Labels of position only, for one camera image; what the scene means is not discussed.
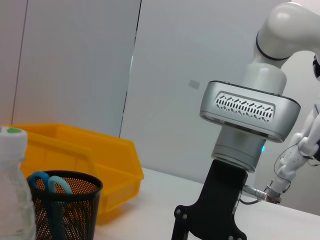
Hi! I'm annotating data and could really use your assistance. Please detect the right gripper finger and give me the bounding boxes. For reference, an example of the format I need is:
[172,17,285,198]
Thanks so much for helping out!
[170,216,189,240]

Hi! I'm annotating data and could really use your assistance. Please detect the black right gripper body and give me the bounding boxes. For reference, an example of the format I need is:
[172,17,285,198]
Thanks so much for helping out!
[174,159,249,240]

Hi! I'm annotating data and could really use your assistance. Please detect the blue scissors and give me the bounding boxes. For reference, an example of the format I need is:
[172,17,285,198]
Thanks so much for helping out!
[29,171,74,240]

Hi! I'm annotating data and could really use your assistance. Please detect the water bottle green label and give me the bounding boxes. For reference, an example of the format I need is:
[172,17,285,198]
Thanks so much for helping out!
[0,126,38,240]

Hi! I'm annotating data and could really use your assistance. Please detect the black mesh pen holder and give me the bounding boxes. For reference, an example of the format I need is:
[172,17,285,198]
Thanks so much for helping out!
[26,170,104,240]

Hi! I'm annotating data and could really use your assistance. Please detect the white jointed background robot limb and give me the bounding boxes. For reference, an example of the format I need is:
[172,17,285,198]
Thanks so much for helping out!
[273,98,320,204]

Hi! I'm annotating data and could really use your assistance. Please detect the yellow plastic bin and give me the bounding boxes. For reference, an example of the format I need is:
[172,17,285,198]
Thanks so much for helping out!
[1,122,145,226]

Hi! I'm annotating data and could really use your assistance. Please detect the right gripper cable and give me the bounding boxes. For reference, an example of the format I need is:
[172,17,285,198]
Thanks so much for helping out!
[239,183,276,205]

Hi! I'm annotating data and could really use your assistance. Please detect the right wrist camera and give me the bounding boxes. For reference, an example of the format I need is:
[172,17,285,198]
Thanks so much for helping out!
[199,80,302,144]

